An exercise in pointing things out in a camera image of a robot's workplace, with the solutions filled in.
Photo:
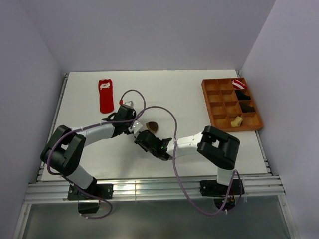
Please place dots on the aluminium frame rail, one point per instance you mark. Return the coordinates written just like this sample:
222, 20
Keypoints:
146, 189

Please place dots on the brown striped sock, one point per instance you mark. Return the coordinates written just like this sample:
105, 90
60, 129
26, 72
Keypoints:
152, 126

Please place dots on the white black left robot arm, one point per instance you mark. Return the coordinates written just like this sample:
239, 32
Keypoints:
65, 147

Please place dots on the red white striped rolled sock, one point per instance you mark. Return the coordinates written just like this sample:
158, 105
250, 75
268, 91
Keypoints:
239, 84

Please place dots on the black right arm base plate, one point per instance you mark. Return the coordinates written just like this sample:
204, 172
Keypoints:
210, 188

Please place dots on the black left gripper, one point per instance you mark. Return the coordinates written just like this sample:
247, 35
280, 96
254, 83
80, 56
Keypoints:
133, 116

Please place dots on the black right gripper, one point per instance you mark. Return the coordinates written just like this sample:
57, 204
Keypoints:
143, 147

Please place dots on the black rolled sock upper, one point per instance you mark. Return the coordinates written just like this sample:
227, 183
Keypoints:
241, 96

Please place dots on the red sock with white pattern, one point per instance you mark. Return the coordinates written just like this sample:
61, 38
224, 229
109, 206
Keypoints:
106, 100

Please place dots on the yellow sock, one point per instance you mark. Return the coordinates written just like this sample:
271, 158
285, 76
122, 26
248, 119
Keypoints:
236, 122

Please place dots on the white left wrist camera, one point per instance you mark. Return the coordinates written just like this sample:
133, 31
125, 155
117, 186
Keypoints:
129, 103

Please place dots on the wooden compartment tray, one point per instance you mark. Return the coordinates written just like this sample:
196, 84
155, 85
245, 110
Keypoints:
223, 106

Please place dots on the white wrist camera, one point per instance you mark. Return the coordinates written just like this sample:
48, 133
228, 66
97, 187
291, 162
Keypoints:
129, 103
136, 127

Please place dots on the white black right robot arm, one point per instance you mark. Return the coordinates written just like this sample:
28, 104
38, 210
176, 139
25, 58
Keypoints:
219, 147

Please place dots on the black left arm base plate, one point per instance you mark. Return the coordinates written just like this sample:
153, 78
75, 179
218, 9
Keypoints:
104, 191

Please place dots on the dark brown rolled sock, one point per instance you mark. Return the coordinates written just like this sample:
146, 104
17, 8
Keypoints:
247, 106

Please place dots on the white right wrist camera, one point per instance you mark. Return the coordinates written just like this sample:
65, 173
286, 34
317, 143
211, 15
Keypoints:
136, 127

